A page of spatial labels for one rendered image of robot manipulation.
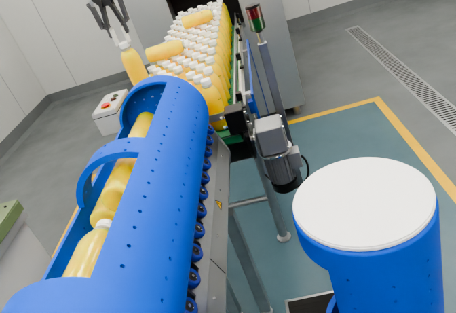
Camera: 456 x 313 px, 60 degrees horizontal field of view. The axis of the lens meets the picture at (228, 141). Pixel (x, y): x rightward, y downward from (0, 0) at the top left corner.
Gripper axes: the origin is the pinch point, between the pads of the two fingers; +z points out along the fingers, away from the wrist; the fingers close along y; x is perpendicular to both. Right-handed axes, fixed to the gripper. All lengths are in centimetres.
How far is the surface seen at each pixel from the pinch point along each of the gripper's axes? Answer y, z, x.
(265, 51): 49, 27, 18
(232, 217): 22, 72, -27
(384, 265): 62, 34, -94
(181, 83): 22.5, 13.9, -29.4
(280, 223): 33, 121, 18
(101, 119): -18.1, 26.2, -7.9
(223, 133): 26, 44, -12
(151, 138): 20, 12, -65
